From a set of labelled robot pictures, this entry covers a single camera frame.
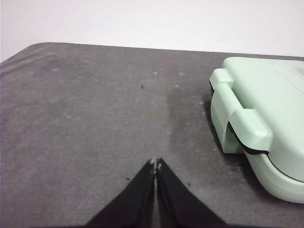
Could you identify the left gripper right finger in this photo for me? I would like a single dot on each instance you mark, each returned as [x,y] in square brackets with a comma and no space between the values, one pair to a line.
[180,206]

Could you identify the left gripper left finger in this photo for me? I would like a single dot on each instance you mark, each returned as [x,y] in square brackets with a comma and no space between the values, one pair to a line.
[133,206]

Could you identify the mint green breakfast maker base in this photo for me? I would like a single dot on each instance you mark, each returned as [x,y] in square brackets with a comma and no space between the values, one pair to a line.
[280,186]

